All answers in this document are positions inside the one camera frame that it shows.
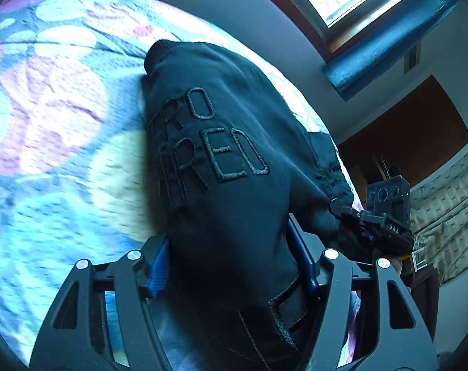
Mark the black jacket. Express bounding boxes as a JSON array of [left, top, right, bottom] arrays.
[[144, 40, 358, 370]]

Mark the dark wooden wardrobe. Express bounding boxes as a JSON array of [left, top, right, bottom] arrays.
[[339, 75, 468, 203]]

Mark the floral quilted bedspread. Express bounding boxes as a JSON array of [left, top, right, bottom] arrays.
[[0, 0, 365, 371]]

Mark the black camera box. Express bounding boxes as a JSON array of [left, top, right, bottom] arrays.
[[366, 175, 411, 229]]

